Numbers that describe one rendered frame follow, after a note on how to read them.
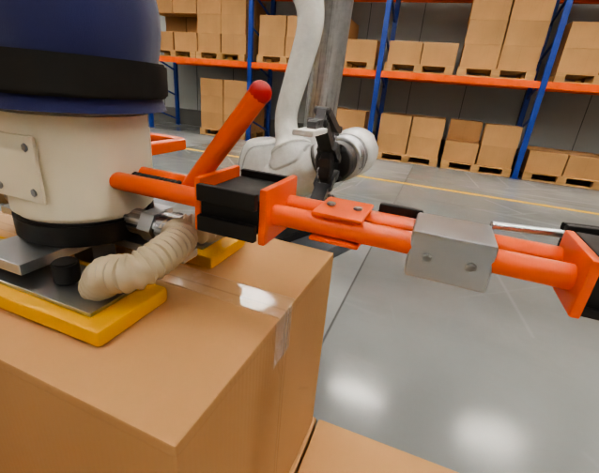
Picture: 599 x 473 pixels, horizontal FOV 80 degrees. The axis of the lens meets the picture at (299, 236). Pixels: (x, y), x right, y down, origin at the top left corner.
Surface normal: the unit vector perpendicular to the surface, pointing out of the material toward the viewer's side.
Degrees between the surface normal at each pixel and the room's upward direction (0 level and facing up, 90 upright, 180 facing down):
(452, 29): 90
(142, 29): 90
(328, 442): 0
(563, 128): 90
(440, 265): 90
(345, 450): 0
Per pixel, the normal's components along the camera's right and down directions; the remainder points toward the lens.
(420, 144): -0.38, 0.33
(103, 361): 0.08, -0.92
